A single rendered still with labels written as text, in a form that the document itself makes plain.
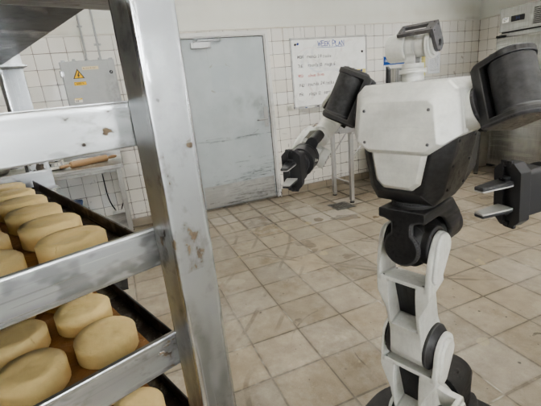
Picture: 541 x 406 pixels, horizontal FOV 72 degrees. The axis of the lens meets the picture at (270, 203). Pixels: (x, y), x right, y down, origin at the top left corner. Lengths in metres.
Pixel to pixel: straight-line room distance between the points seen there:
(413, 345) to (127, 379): 1.02
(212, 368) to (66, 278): 0.13
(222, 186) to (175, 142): 4.54
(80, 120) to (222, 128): 4.45
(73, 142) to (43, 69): 4.29
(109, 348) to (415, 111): 0.78
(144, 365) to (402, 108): 0.78
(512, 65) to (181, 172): 0.79
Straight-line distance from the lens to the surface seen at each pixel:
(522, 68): 0.94
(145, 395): 0.43
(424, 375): 1.32
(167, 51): 0.25
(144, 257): 0.29
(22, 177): 0.68
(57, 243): 0.32
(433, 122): 0.91
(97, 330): 0.37
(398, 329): 1.24
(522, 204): 0.79
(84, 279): 0.28
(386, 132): 0.96
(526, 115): 0.92
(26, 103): 0.68
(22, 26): 0.38
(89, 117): 0.26
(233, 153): 4.77
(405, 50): 1.00
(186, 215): 0.26
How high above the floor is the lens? 1.43
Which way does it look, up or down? 17 degrees down
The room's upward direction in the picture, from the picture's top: 6 degrees counter-clockwise
